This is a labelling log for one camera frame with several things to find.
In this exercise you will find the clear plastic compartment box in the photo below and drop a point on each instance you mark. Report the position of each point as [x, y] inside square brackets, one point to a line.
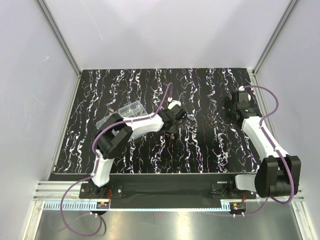
[139, 120]

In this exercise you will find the left aluminium frame post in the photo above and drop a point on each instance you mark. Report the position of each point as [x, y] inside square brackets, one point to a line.
[44, 8]

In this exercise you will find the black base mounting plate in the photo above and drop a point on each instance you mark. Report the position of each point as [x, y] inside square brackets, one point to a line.
[212, 185]

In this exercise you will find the right aluminium frame post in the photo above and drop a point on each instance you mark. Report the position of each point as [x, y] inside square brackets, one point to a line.
[275, 35]

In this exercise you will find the aluminium frame post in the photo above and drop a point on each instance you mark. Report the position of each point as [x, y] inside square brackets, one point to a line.
[275, 35]
[44, 8]

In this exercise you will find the pile of screws and nuts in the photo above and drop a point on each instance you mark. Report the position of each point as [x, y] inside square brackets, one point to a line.
[192, 124]

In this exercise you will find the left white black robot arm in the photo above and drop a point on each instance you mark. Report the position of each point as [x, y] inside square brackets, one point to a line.
[109, 144]

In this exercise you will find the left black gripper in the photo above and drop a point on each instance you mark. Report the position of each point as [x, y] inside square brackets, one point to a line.
[182, 118]

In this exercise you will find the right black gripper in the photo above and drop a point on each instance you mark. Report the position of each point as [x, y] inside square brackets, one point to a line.
[227, 107]

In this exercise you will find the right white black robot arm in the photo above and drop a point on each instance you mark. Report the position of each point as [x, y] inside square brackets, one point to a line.
[279, 173]

